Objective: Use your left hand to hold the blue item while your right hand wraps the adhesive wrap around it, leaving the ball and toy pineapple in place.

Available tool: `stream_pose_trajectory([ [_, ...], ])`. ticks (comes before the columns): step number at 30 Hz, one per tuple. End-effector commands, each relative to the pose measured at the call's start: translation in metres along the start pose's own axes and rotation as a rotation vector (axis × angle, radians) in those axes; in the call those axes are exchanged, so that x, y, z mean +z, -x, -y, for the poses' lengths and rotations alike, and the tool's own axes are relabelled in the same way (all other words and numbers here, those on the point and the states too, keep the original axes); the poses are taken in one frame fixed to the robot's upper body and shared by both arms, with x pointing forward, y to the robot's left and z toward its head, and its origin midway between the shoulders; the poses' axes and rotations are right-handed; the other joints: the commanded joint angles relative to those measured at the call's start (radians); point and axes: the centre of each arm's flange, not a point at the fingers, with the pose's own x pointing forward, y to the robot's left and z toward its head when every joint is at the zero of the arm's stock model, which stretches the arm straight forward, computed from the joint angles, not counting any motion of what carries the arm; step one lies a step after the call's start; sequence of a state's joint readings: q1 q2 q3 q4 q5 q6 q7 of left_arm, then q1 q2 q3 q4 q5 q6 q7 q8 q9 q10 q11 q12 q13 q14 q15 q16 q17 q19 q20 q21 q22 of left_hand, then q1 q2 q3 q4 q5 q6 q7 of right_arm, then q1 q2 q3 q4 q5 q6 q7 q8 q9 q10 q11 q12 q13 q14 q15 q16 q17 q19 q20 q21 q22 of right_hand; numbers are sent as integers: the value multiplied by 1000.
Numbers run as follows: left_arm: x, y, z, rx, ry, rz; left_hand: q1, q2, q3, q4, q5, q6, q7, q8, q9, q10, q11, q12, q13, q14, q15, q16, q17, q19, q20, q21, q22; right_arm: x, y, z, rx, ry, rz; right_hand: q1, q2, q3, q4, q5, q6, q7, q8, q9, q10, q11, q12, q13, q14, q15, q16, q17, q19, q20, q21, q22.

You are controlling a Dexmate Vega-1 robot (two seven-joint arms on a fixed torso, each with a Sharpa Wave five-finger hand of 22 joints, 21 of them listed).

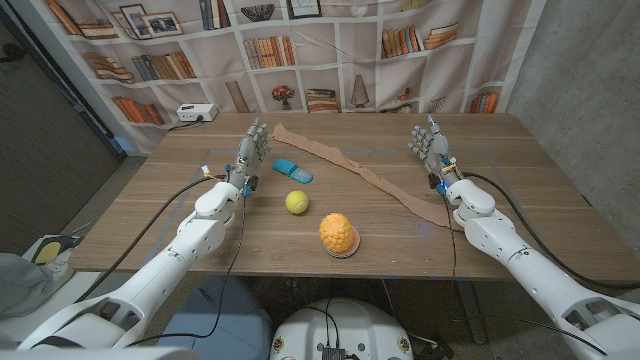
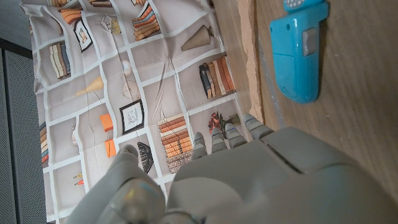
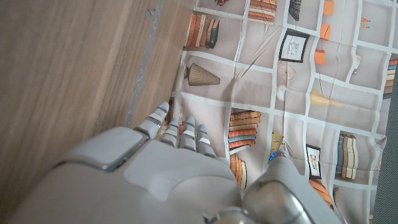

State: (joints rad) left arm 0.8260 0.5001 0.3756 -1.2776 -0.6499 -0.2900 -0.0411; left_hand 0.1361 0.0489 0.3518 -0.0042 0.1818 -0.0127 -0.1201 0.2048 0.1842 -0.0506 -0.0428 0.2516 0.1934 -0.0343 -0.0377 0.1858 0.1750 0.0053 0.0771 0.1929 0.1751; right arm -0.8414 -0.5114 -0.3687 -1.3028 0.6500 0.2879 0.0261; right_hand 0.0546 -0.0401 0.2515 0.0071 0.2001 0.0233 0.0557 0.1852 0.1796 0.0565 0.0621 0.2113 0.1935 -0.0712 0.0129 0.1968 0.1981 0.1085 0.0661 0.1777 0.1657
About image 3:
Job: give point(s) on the printed bookshelf backdrop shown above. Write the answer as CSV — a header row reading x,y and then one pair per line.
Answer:
x,y
248,77

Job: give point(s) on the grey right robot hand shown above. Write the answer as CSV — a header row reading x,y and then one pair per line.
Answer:
x,y
174,186

